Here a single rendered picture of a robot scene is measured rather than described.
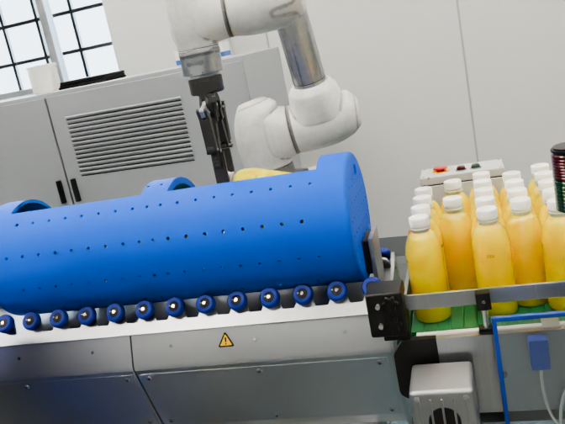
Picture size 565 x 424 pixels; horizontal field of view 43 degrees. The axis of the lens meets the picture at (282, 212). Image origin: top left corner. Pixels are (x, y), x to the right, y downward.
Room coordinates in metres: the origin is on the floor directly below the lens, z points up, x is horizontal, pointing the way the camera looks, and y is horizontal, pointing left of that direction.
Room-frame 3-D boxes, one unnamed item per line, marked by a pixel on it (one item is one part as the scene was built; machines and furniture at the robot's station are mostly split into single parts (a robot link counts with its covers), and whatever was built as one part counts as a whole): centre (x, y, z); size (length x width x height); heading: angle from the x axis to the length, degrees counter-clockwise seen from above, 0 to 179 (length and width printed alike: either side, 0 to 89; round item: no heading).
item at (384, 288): (1.29, -0.16, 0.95); 0.10 x 0.07 x 0.10; 164
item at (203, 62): (1.58, 0.11, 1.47); 0.09 x 0.09 x 0.06
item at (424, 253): (1.33, -0.26, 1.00); 0.07 x 0.07 x 0.20
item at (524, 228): (1.31, -0.45, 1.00); 0.07 x 0.07 x 0.20
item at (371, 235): (1.49, -0.18, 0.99); 0.10 x 0.02 x 0.12; 164
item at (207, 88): (1.58, 0.11, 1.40); 0.08 x 0.07 x 0.09; 164
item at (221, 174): (1.56, 0.12, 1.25); 0.03 x 0.01 x 0.07; 74
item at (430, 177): (1.71, -0.46, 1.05); 0.20 x 0.10 x 0.10; 74
